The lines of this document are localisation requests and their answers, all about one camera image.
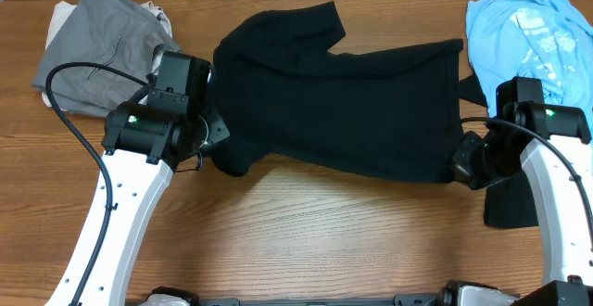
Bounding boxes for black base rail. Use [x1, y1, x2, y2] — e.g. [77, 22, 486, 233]
[127, 294, 437, 306]

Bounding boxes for black t-shirt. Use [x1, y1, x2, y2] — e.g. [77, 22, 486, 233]
[210, 2, 463, 183]

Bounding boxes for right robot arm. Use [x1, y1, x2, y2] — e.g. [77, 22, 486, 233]
[439, 77, 592, 306]

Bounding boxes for grey folded shorts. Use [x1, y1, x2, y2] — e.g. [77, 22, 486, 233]
[32, 0, 181, 118]

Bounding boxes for light blue t-shirt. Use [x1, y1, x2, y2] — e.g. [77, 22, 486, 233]
[466, 0, 592, 124]

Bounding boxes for white folded garment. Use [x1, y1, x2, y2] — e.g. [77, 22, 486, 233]
[45, 1, 173, 117]

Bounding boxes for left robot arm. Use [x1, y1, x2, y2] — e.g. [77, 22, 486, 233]
[45, 52, 229, 305]

